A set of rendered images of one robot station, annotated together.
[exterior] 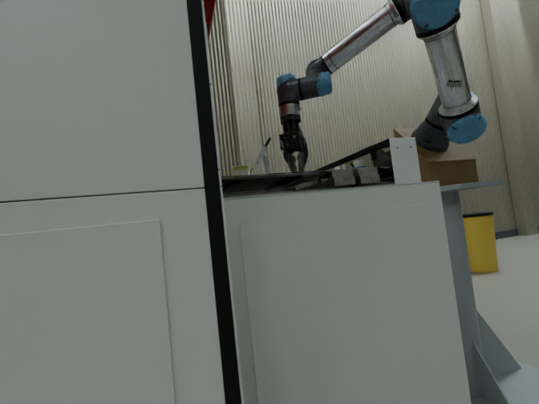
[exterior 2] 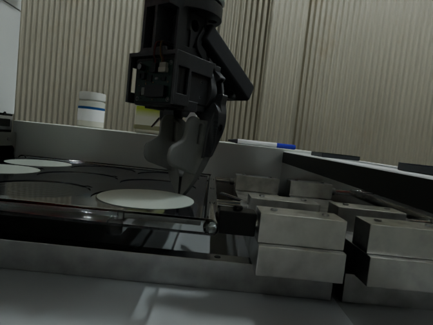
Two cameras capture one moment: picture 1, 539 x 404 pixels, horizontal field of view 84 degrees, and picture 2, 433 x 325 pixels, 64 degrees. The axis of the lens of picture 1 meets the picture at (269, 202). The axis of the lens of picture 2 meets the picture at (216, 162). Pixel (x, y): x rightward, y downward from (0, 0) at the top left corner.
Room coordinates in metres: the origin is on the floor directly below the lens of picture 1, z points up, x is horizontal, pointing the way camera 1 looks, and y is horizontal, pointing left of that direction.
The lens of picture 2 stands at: (0.68, -0.26, 0.97)
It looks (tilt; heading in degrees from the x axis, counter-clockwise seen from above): 4 degrees down; 17
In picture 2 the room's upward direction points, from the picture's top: 6 degrees clockwise
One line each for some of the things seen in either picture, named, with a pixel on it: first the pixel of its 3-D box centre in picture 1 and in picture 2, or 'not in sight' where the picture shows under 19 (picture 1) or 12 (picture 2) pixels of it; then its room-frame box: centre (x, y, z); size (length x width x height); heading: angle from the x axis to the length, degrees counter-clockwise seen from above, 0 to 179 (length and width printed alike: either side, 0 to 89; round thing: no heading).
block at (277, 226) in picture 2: (339, 173); (298, 226); (1.02, -0.25, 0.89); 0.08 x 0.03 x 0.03; 108
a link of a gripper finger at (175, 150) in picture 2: (299, 163); (184, 157); (1.04, -0.12, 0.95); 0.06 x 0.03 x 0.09; 161
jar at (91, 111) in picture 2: not in sight; (91, 110); (1.50, 0.36, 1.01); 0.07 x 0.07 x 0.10
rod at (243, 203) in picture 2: not in sight; (230, 204); (1.08, -0.17, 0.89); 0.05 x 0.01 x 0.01; 108
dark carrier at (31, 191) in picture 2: (255, 183); (78, 178); (1.07, 0.04, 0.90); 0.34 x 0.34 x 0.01; 18
